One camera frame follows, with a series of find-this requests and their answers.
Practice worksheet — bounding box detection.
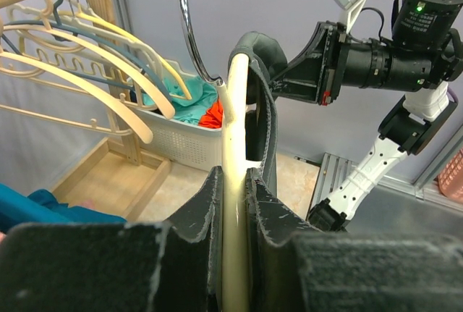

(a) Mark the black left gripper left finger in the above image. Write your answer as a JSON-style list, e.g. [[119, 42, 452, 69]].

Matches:
[[1, 166, 224, 311]]

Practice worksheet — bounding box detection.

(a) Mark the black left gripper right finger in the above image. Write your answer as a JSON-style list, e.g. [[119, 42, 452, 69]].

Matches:
[[245, 168, 462, 311]]

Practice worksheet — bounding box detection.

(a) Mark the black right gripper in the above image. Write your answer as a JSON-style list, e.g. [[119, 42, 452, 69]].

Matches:
[[273, 21, 349, 106]]

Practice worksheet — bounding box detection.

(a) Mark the dark grey t-shirt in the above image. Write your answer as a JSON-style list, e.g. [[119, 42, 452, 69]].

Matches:
[[229, 31, 287, 195]]

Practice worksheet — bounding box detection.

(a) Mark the cream wooden hanger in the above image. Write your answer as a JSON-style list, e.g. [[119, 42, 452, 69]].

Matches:
[[1, 51, 153, 143], [177, 0, 251, 312], [6, 0, 175, 119]]

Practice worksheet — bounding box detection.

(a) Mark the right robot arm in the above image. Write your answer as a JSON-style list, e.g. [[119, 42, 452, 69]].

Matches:
[[271, 0, 462, 232]]

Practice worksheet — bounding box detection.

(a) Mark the yellow cream hanger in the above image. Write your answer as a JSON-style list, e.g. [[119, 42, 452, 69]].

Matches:
[[59, 0, 192, 100]]

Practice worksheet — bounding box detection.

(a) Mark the teal blue hanging t-shirt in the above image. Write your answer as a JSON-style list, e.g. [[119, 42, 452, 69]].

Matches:
[[1, 184, 126, 234]]

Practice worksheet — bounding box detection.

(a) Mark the white thin hanger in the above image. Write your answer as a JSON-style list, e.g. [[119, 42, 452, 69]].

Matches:
[[20, 0, 182, 93]]

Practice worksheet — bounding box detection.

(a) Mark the grey blue hanger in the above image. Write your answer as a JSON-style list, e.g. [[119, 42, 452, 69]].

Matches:
[[7, 0, 175, 118]]

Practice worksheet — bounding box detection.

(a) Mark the wooden clothes rack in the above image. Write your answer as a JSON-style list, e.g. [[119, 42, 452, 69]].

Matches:
[[0, 0, 171, 222]]

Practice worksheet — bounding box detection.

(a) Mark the orange garment in basket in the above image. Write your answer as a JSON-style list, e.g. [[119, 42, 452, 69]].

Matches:
[[198, 99, 224, 129]]

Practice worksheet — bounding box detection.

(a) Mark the turquoise garment in basket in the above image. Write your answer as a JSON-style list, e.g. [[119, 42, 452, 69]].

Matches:
[[143, 75, 220, 125]]

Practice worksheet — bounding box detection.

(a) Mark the white laundry basket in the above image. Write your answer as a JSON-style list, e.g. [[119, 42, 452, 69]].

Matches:
[[137, 59, 221, 171]]

